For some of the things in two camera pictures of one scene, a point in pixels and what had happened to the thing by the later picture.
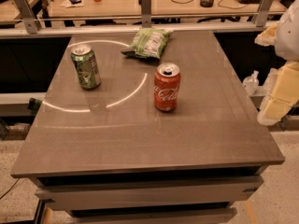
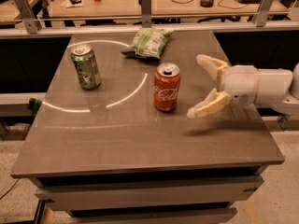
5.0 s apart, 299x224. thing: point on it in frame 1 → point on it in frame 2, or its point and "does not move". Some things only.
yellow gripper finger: (283, 94) → (238, 83)
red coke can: (166, 87) does not move
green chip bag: (148, 42) does not move
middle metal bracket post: (146, 7) does not move
